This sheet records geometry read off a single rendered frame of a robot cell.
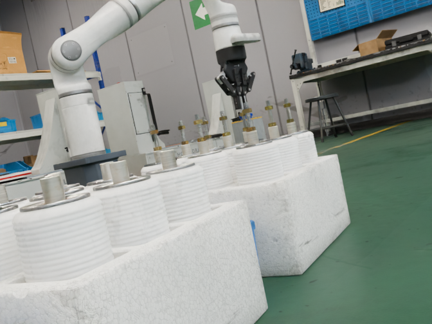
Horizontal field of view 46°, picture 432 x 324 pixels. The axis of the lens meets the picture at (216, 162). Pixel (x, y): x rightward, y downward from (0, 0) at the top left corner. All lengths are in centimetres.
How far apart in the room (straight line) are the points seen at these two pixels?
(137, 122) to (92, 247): 320
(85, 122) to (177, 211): 73
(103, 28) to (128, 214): 90
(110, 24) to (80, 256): 101
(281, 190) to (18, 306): 55
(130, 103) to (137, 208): 311
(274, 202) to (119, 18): 76
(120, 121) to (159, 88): 412
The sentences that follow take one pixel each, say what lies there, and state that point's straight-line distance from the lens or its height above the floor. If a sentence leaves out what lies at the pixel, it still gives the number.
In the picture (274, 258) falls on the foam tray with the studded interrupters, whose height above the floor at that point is 4.
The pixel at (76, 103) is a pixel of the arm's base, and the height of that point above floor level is 45.
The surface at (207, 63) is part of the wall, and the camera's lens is 728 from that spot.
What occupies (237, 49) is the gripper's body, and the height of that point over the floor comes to 48.
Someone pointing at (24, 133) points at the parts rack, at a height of 76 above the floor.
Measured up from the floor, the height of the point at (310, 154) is 20.
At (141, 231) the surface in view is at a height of 19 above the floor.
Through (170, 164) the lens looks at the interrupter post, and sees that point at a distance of 76.
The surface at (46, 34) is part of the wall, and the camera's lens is 987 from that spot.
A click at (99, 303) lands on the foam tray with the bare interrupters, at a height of 15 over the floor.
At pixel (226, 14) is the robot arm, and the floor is 57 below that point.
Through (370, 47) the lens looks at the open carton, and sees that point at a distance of 566.
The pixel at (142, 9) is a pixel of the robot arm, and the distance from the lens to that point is 152.
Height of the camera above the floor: 29
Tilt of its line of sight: 3 degrees down
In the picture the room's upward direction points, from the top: 12 degrees counter-clockwise
